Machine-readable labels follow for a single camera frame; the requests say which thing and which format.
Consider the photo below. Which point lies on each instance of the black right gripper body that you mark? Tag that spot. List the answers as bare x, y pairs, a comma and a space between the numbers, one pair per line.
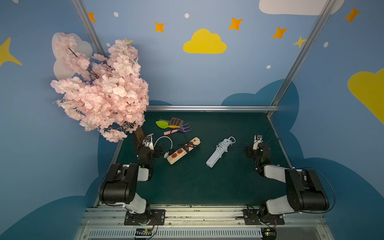
250, 151

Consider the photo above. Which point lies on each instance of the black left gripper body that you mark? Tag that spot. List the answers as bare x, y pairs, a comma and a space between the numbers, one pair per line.
157, 151

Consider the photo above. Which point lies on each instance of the beige red socket power strip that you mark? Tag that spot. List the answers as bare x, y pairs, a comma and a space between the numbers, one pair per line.
184, 150

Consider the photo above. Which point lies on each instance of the small white adapter strip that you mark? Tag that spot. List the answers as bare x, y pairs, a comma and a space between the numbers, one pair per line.
221, 148

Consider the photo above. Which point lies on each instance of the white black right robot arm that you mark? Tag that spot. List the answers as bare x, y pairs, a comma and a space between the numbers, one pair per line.
304, 190

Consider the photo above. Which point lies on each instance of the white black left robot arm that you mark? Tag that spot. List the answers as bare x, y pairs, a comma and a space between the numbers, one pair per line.
119, 187

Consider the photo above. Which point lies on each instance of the brown artificial tree trunk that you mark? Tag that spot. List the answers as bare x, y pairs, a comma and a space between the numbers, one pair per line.
140, 135

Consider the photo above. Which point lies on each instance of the green yellow toy trowel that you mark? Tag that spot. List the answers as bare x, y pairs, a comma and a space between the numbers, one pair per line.
165, 125

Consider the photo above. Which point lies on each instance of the brown slotted toy scoop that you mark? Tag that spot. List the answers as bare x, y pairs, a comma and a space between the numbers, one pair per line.
173, 121

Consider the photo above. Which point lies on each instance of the purple pink toy rake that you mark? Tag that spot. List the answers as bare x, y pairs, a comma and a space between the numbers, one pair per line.
183, 129

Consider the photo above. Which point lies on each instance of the pink blossom artificial tree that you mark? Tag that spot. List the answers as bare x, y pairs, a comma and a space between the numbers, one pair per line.
107, 94

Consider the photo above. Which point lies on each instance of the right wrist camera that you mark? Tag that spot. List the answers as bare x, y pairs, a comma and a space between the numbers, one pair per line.
258, 139

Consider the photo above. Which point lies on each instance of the horizontal aluminium frame rail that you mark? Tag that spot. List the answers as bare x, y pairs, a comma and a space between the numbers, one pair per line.
232, 109

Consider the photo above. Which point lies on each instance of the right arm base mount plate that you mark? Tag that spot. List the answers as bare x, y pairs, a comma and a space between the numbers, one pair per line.
256, 217

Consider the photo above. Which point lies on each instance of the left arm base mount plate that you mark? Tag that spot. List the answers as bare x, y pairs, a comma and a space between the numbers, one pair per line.
149, 217

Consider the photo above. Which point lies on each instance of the front aluminium rail base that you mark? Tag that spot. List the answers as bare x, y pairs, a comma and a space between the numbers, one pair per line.
178, 222

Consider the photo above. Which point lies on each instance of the right vertical aluminium post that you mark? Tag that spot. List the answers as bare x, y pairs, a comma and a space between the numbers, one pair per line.
319, 24

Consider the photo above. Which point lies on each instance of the vertical aluminium post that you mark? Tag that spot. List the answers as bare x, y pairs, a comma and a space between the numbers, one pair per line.
88, 25
319, 24

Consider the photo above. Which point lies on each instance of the left vertical aluminium post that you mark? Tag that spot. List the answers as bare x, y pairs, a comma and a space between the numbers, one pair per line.
88, 25

